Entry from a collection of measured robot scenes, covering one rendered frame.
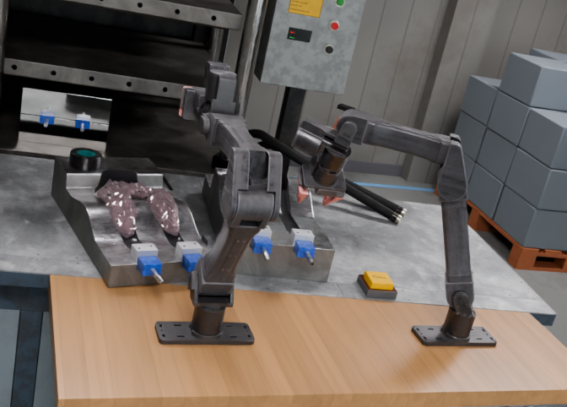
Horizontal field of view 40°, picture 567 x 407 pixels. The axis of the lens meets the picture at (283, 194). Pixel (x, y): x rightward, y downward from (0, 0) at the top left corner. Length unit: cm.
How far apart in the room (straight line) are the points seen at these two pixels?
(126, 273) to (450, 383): 73
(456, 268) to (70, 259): 87
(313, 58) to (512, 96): 235
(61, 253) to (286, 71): 112
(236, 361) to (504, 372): 61
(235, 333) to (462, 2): 397
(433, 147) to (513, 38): 408
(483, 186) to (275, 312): 331
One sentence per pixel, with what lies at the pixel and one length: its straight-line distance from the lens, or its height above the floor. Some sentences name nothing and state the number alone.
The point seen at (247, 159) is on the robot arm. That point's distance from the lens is 135.
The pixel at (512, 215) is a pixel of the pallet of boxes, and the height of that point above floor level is 25.
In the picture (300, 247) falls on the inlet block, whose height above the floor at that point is 90.
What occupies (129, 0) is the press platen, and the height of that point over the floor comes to 127.
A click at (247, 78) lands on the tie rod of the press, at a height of 111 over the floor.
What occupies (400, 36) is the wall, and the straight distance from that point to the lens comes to 528.
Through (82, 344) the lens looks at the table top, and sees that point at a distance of 155.
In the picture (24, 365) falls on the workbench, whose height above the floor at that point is 52.
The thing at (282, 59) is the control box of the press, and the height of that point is 116.
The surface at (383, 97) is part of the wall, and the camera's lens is 535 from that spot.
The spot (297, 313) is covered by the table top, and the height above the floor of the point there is 80.
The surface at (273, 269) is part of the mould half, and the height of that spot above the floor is 82.
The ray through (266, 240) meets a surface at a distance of 184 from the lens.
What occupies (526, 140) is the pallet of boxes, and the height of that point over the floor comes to 67.
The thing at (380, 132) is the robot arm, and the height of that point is 124.
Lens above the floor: 165
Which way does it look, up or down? 20 degrees down
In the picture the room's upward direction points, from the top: 13 degrees clockwise
